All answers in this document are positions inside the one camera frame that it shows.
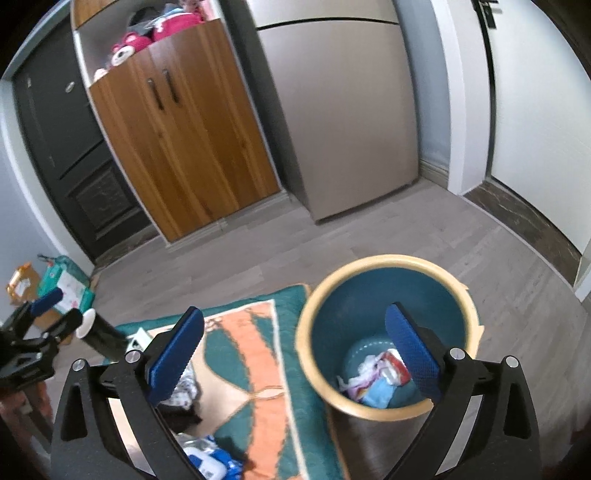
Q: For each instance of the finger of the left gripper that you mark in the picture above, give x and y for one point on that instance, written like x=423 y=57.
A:
x=46 y=300
x=64 y=327

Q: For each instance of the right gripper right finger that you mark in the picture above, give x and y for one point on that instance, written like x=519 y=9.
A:
x=504 y=442

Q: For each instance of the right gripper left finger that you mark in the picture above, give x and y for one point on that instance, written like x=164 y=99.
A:
x=86 y=442

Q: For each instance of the black paper cup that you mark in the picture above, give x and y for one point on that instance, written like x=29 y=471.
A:
x=101 y=336

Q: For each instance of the blue face mask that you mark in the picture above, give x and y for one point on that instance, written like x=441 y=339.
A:
x=380 y=394

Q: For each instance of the teal yellow-rimmed trash bin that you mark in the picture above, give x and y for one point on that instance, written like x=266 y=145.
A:
x=343 y=322

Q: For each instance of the white room door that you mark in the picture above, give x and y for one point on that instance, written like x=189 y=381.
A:
x=542 y=126

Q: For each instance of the orange parcel bag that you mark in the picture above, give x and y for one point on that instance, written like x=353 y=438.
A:
x=23 y=285

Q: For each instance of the white green carton box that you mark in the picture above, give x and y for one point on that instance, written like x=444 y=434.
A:
x=139 y=340

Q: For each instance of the black plastic bag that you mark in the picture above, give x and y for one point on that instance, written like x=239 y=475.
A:
x=178 y=419

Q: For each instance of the silver foil wrapper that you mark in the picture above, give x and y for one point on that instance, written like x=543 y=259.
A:
x=186 y=391

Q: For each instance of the blue wet wipes pack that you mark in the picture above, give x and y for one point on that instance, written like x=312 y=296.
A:
x=211 y=461

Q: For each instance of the black entrance door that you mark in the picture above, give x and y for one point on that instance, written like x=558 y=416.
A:
x=68 y=150

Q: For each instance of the teal orange patterned rug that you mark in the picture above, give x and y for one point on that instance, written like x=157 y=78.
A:
x=255 y=401

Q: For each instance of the wooden two-door cabinet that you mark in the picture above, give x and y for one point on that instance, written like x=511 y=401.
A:
x=177 y=116

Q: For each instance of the pink plush toy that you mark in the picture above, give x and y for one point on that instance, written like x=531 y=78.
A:
x=131 y=44

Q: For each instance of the beige refrigerator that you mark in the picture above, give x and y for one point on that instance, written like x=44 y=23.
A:
x=332 y=85

